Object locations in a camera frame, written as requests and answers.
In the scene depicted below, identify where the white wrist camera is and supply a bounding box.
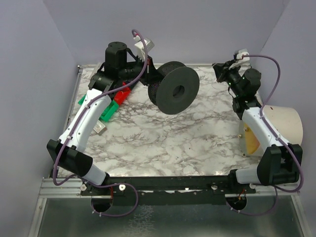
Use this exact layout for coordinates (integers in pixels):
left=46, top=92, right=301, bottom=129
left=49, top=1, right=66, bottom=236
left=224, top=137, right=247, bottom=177
left=134, top=36, right=155, bottom=61
left=229, top=49, right=250, bottom=70

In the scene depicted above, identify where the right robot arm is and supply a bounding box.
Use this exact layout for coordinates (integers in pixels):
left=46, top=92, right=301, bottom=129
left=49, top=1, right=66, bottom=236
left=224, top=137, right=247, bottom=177
left=214, top=61, right=303, bottom=186

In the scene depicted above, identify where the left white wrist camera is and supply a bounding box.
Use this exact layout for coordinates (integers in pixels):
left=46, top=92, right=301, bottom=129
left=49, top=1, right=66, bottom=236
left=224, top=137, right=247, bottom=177
left=134, top=36, right=155, bottom=61

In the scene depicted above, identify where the black cable spool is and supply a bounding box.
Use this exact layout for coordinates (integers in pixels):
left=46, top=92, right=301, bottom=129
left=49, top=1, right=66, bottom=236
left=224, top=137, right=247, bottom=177
left=148, top=61, right=199, bottom=115

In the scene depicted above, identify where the clear plastic piece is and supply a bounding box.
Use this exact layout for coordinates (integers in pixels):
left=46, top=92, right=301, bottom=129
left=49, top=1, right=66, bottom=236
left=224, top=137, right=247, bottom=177
left=89, top=63, right=102, bottom=80

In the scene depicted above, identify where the red storage bin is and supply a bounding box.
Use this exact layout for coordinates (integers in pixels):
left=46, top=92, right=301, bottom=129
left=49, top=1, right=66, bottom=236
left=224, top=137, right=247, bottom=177
left=114, top=87, right=131, bottom=106

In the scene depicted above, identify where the aluminium table edge rail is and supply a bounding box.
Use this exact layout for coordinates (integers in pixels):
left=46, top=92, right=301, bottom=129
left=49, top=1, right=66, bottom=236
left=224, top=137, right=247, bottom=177
left=77, top=63, right=252, bottom=70

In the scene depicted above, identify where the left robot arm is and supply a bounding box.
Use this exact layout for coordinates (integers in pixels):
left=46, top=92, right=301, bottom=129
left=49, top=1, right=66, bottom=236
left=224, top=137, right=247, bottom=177
left=47, top=39, right=199, bottom=186

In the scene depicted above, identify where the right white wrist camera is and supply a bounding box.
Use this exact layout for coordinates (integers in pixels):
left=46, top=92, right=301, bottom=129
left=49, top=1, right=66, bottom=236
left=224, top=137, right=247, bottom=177
left=229, top=49, right=250, bottom=70

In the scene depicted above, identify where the green storage bin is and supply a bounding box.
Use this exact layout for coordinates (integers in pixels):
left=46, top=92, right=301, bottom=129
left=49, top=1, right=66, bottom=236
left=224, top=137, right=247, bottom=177
left=78, top=93, right=119, bottom=123

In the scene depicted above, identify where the white cylindrical container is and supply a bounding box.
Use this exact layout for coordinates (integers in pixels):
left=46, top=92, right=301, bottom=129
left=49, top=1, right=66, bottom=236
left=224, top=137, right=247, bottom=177
left=239, top=105, right=303, bottom=157

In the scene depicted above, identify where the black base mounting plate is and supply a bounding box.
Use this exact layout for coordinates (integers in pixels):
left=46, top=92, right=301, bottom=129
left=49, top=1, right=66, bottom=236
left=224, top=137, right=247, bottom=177
left=80, top=174, right=256, bottom=206

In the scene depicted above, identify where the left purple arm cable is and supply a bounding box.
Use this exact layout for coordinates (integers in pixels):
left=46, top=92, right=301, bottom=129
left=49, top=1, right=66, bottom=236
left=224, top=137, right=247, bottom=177
left=52, top=29, right=149, bottom=218

